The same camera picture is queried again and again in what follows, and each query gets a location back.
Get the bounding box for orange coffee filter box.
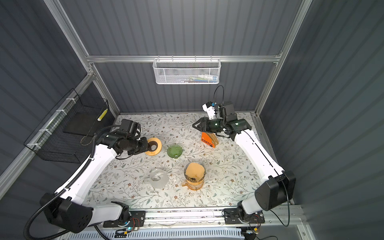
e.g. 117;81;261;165
201;133;216;148

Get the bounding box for brown paper coffee filters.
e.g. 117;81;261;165
210;134;219;146

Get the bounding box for clear frosted glass carafe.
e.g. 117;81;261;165
143;169;169;189

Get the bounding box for wooden dripper ring stand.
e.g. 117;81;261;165
185;180;204;186

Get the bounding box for pens in white basket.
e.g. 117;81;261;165
179;75;219;83

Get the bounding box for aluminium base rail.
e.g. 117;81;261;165
140;205;308;229

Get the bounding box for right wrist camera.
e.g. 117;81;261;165
202;101;217;120

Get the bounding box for black pad in side basket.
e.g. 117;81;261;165
63;113;103;136

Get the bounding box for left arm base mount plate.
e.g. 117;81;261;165
103;211;147;228

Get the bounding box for orange glass carafe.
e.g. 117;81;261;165
182;180;204;191

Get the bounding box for yellow marker in black basket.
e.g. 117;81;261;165
97;108;109;122

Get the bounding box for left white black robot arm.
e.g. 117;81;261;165
39;120;162;233

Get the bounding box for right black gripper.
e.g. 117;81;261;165
192;117;225;133

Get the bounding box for white wire wall basket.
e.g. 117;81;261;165
153;58;222;85

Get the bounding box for green glass dripper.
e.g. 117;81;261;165
167;144;184;159

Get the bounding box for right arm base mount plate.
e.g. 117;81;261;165
222;208;265;225

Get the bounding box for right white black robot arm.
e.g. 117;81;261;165
193;102;296;223

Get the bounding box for black wire side basket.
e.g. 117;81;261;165
24;89;114;164

